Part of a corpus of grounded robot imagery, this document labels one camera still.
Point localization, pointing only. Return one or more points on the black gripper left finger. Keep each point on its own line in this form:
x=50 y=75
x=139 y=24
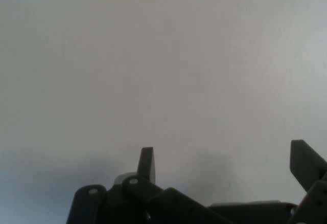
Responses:
x=132 y=203

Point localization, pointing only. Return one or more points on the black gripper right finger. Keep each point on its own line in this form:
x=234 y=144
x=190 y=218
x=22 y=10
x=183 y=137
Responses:
x=306 y=165

